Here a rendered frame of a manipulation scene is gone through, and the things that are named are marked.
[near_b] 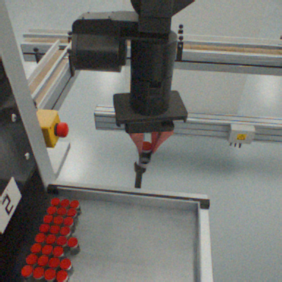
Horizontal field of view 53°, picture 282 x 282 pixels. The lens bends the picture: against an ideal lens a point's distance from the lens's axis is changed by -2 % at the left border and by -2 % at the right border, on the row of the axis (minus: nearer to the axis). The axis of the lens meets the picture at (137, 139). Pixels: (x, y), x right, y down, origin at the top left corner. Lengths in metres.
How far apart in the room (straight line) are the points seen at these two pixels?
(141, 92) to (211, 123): 1.17
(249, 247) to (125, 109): 1.43
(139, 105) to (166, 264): 0.36
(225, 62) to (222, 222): 0.93
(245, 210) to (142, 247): 1.29
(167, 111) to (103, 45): 0.13
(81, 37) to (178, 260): 0.47
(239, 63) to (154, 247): 0.93
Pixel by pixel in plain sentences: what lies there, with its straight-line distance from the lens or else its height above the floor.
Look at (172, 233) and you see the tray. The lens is 0.67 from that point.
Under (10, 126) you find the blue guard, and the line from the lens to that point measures 0.56.
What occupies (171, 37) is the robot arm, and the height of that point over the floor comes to 1.32.
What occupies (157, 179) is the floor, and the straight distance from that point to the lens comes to 1.91.
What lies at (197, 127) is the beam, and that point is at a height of 0.50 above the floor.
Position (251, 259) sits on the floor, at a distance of 1.72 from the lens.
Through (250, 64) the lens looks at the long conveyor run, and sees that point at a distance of 1.35.
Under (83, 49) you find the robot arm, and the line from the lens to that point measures 0.36.
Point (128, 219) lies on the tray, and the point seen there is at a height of 0.88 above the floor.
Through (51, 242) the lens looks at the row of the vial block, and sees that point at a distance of 0.62.
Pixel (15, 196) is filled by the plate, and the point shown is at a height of 1.01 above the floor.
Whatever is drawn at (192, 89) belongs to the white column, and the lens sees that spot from 2.09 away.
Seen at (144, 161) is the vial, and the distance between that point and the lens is 0.48.
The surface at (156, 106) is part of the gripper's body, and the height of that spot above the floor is 1.23.
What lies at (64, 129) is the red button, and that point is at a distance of 0.72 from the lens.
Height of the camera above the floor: 1.46
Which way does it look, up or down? 42 degrees down
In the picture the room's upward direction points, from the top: straight up
